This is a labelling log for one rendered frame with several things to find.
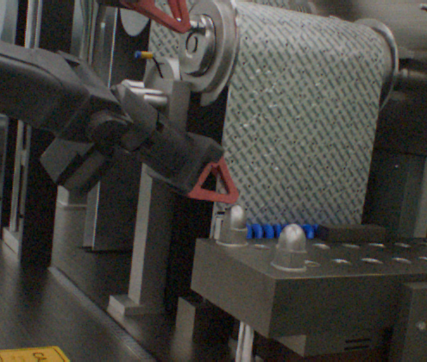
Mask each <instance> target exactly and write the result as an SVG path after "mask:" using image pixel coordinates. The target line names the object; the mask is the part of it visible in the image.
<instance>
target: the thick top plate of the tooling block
mask: <svg viewBox="0 0 427 362"><path fill-rule="evenodd" d="M278 242H279V238H261V239H247V243H248V247H246V248H233V247H221V246H219V245H218V244H217V243H216V239H197V241H196V247H195V253H194V260H193V267H192V286H191V288H192V289H193V290H194V291H196V292H197V293H198V294H199V295H202V296H204V297H205V298H206V299H207V300H209V301H210V302H213V303H214V304H215V305H217V306H218V307H220V308H221V309H224V310H225V311H227V312H228V313H229V314H230V315H233V316H234V317H235V318H237V319H238V320H240V321H241V322H244V323H245V324H247V325H248V326H249V327H251V328H252V329H255V331H257V332H258V333H260V334H262V335H264V336H265V337H267V338H274V337H283V336H292V335H302V334H325V333H334V332H342V331H351V330H360V329H369V328H385V327H393V325H394V320H395V315H396V310H397V305H398V300H399V293H400V284H401V283H414V282H427V242H426V241H424V237H403V238H385V240H384V241H363V242H327V241H325V240H321V239H318V238H306V240H305V250H306V260H305V266H306V271H305V272H288V271H281V270H278V269H276V268H273V267H271V261H273V259H274V254H275V247H276V246H277V245H278Z"/></svg>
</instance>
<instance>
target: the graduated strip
mask: <svg viewBox="0 0 427 362"><path fill-rule="evenodd" d="M45 268H46V269H47V271H48V272H51V273H52V274H53V276H54V277H55V278H56V279H58V280H59V281H60V283H61V284H62V285H63V286H65V287H66V289H67V290H68V291H70V292H71V293H72V294H73V295H74V296H75V297H76V298H77V299H78V300H79V301H80V302H81V303H82V304H83V305H84V306H85V307H86V308H88V310H89V311H90V312H92V314H94V315H95V316H96V317H97V318H98V320H99V321H101V322H102V323H103V324H104V325H105V327H107V328H108V329H109V330H110V331H111V332H112V333H113V334H115V335H116V337H117V338H118V339H119V340H120V341H122V343H123V344H124V345H125V346H126V347H127V348H129V349H130V351H131V352H133V353H134V354H135V355H137V357H138V358H139V359H140V360H141V361H143V362H163V361H162V360H161V359H159V358H158V356H157V355H155V354H154V353H153V352H151V350H150V349H149V348H147V347H146V346H145V345H144V344H143V343H142V342H141V341H139V340H138V339H137V338H136V336H134V335H133V334H132V333H130V332H129V330H128V329H127V328H125V327H124V326H123V325H122V324H121V323H120V322H119V321H117V320H116V318H115V317H114V316H113V315H111V314H109V312H108V311H107V310H106V309H105V308H103V307H101V305H100V304H99V303H98V302H97V301H96V300H94V299H93V298H92V297H91V296H90V295H89V294H88V293H87V292H86V291H84V290H83V289H82V288H81V287H80V286H79V285H78V284H76V283H75V282H74V281H73V279H71V278H70V277H69V276H67V275H66V273H65V272H63V271H62V270H61V269H60V268H59V267H58V266H55V267H45Z"/></svg>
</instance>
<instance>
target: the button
mask: <svg viewBox="0 0 427 362"><path fill-rule="evenodd" d="M0 362H70V360H69V359H68V358H67V357H66V355H65V354H64V353H63V352H62V351H61V350H60V348H59V347H58V346H46V347H36V348H28V349H17V350H0Z"/></svg>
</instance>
